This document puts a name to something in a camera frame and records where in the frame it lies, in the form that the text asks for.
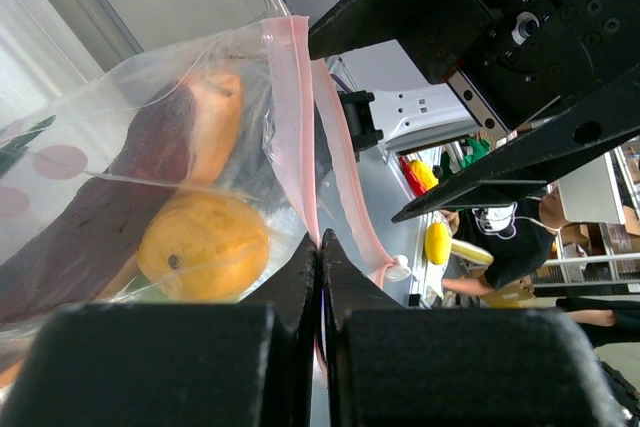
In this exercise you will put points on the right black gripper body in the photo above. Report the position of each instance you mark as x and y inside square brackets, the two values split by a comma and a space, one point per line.
[514, 61]

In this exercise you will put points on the red meat slice toy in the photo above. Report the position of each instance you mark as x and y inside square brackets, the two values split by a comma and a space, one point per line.
[184, 138]

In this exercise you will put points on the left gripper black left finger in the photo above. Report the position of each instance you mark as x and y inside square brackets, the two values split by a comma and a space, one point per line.
[176, 364]

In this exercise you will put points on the green scallion toy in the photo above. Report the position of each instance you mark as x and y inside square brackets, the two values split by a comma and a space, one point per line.
[15, 149]

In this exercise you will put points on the person in black shirt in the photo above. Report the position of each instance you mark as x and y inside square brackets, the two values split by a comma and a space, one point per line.
[518, 237]

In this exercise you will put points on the yellow toy in background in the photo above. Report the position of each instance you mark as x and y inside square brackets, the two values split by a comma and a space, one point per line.
[437, 245]

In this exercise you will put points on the clear pink zip bag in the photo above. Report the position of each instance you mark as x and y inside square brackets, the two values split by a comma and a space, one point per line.
[293, 132]

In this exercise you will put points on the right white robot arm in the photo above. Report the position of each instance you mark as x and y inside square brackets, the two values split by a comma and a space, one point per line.
[406, 121]

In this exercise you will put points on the red yellow toy background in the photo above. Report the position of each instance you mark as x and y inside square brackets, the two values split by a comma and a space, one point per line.
[419, 175]

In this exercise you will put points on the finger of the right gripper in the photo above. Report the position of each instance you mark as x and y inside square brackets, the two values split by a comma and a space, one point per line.
[585, 131]
[435, 34]

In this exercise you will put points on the yellow lemon toy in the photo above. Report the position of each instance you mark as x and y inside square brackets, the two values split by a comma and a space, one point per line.
[204, 247]

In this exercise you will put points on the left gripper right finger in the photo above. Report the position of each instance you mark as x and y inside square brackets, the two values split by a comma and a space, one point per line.
[389, 365]

